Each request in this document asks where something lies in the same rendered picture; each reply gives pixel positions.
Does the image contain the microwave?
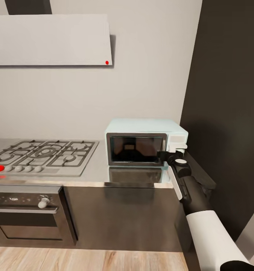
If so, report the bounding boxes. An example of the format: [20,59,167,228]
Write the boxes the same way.
[105,118,188,167]

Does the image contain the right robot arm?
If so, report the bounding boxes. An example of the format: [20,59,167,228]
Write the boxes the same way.
[157,143,254,271]

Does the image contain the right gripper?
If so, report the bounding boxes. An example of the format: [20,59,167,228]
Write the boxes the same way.
[157,150,183,161]

